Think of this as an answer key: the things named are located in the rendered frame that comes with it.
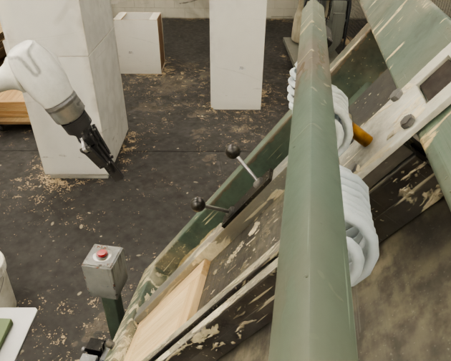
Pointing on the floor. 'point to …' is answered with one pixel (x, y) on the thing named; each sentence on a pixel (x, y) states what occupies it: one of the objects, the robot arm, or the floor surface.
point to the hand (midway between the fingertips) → (113, 170)
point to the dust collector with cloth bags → (338, 11)
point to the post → (113, 314)
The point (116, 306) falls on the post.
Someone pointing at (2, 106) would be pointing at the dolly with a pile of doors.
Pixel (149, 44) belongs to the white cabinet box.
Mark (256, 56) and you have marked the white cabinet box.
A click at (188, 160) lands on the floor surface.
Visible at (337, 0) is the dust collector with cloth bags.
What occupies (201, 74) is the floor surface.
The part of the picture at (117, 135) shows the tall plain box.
